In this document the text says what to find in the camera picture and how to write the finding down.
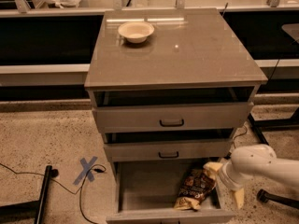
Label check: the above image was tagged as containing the black stand leg right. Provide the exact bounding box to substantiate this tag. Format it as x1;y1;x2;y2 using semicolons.
248;108;299;145

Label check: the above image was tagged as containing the black caster leg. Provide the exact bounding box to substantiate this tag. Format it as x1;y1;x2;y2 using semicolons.
257;189;299;209

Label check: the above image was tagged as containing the black top drawer handle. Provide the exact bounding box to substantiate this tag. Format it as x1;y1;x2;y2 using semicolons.
159;119;184;127

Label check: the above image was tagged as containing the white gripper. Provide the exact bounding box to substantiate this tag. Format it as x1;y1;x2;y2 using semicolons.
204;161;245;209

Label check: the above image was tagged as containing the black floor cable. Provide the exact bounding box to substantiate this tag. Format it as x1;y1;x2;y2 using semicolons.
0;161;107;224

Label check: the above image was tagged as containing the brown chip bag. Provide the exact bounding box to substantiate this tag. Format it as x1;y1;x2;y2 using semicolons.
174;169;216;211

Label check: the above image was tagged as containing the black middle drawer handle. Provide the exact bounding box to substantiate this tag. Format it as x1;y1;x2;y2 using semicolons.
158;151;179;160

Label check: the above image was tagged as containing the blue tape cross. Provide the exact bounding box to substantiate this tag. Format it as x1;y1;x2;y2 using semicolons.
73;156;97;185

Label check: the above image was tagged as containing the white paper bowl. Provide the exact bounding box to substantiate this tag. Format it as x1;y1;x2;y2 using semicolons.
118;21;154;44

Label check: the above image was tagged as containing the grey drawer cabinet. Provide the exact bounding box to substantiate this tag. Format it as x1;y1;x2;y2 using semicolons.
83;7;269;179

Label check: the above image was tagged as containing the bottom grey drawer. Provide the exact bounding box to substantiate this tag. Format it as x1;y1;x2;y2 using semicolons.
107;159;234;224

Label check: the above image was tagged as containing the black drawer handle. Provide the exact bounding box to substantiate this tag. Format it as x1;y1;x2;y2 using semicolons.
159;119;184;127
158;151;179;160

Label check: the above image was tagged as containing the black stand leg left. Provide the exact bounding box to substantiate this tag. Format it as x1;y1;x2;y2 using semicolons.
0;165;58;224

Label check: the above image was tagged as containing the top grey drawer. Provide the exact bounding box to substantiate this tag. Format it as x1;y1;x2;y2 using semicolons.
93;103;253;133

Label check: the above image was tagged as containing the middle grey drawer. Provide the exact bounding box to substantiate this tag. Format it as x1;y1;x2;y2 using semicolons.
104;139;232;162

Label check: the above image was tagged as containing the grey drawer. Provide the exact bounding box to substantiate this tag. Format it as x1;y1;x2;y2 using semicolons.
107;159;234;224
104;139;232;162
93;103;253;133

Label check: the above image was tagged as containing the black stand leg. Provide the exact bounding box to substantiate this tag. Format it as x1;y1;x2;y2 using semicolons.
248;108;299;145
0;165;58;224

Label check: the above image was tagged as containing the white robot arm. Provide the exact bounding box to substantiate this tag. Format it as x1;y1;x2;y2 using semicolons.
204;144;299;209

